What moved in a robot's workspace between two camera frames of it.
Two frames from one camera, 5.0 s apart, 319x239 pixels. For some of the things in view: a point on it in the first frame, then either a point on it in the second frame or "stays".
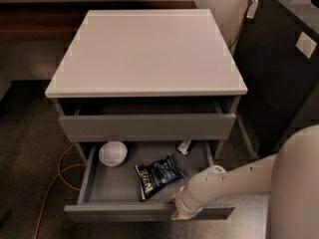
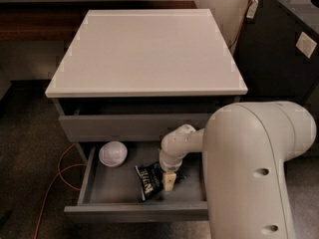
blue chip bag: x=156 y=176 stays
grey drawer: x=136 y=181 stays
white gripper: x=181 y=203 to x=170 y=166
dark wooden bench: x=62 y=20 stays
